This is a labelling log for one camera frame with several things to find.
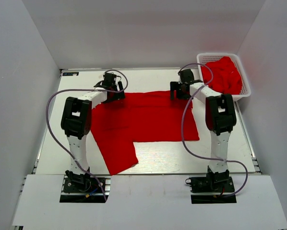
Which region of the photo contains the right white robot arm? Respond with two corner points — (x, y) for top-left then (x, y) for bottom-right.
(170, 69), (237, 191)

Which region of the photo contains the blue table label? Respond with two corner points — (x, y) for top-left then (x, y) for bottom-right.
(62, 72), (79, 76)

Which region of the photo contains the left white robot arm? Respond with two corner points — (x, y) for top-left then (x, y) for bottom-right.
(61, 71), (125, 191)

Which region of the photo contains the red t shirt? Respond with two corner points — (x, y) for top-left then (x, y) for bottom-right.
(91, 91), (200, 175)

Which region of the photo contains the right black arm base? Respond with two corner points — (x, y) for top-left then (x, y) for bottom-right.
(185, 176), (237, 205)

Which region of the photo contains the red t shirts pile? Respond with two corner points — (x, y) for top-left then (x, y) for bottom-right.
(206, 56), (242, 95)

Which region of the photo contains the white plastic basket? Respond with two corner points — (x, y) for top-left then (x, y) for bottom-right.
(197, 53), (251, 102)

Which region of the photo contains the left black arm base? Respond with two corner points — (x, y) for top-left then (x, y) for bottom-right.
(60, 176), (106, 204)

